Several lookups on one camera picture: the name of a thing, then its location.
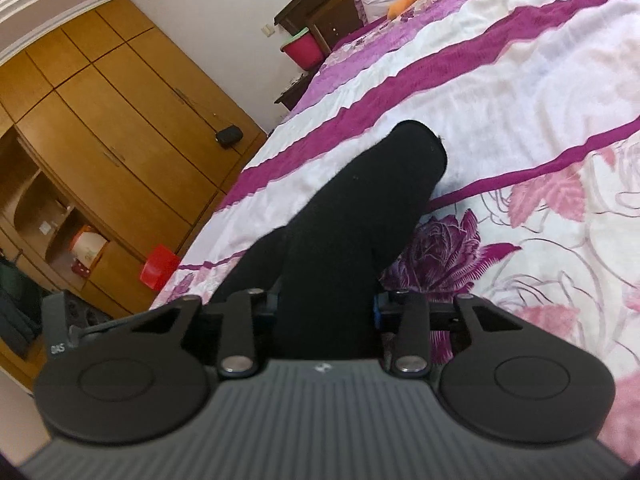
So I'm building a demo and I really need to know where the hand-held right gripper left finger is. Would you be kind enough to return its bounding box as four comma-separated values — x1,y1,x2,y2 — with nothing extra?
131,287,281,380

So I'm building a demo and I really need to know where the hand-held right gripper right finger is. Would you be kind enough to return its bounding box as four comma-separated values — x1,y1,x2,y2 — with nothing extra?
374,290,525,378

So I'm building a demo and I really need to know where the black cloth garment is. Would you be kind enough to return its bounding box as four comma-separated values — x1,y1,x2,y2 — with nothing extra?
207,120,448,361

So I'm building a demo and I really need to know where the dark bag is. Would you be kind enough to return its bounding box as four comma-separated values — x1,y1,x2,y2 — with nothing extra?
0,255,51,361

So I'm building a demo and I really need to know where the white orange container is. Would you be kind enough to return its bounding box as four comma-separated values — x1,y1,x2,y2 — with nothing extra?
69,226,108,277

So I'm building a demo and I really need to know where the red plastic stool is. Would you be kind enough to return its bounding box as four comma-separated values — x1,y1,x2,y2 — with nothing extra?
140,245,180,291

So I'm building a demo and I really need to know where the small black pouch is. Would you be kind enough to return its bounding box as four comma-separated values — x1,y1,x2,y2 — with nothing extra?
215,126,244,148

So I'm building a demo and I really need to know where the light wooden wardrobe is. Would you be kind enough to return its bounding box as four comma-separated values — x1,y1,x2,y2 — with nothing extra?
0,0,268,396

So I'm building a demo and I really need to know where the dark wooden nightstand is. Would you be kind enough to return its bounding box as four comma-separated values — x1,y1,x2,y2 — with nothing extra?
274,72,316,111

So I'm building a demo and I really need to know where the purple white floral blanket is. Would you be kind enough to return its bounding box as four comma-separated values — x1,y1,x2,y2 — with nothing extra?
150,0,640,466

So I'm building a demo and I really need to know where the red bucket with green lid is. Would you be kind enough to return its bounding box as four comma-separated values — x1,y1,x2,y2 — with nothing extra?
280,27,323,70

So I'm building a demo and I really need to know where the dark wooden bed headboard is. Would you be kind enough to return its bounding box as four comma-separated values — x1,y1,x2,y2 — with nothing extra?
274,0,401,53

